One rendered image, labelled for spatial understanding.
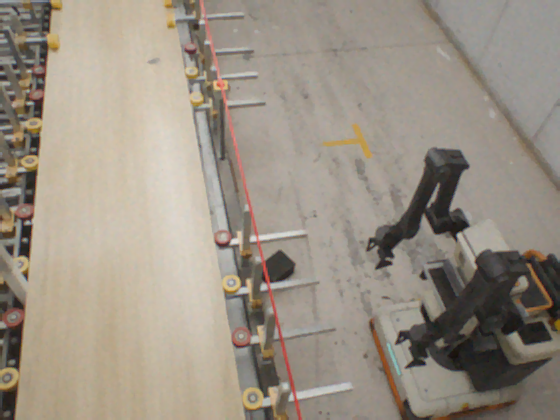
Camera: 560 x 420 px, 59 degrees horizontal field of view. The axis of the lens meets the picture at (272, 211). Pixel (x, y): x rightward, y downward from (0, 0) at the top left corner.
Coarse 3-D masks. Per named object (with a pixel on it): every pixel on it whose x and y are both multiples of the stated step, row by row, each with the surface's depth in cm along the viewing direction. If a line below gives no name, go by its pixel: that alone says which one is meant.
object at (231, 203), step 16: (192, 32) 363; (208, 112) 311; (208, 128) 312; (224, 160) 287; (224, 176) 280; (224, 192) 273; (224, 208) 273; (240, 208) 267; (240, 224) 260; (240, 256) 248; (240, 272) 243; (256, 320) 228; (256, 352) 218; (256, 368) 218; (272, 368) 215; (272, 384) 210; (272, 416) 201
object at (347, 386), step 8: (336, 384) 200; (344, 384) 201; (352, 384) 201; (296, 392) 197; (304, 392) 198; (312, 392) 198; (320, 392) 198; (328, 392) 198; (336, 392) 200; (264, 400) 195; (264, 408) 195
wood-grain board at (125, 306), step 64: (64, 0) 341; (128, 0) 347; (64, 64) 299; (128, 64) 304; (64, 128) 267; (128, 128) 270; (192, 128) 273; (64, 192) 240; (128, 192) 243; (192, 192) 246; (64, 256) 219; (128, 256) 221; (192, 256) 223; (64, 320) 201; (128, 320) 202; (192, 320) 204; (64, 384) 185; (128, 384) 187; (192, 384) 188
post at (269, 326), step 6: (270, 312) 178; (270, 318) 180; (264, 324) 190; (270, 324) 184; (264, 330) 193; (270, 330) 188; (264, 336) 195; (270, 336) 193; (264, 342) 197; (270, 342) 198; (264, 348) 201; (270, 348) 203; (264, 360) 212
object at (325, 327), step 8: (304, 328) 211; (312, 328) 211; (320, 328) 211; (328, 328) 212; (336, 328) 212; (256, 336) 207; (288, 336) 208; (296, 336) 210; (304, 336) 211; (256, 344) 207
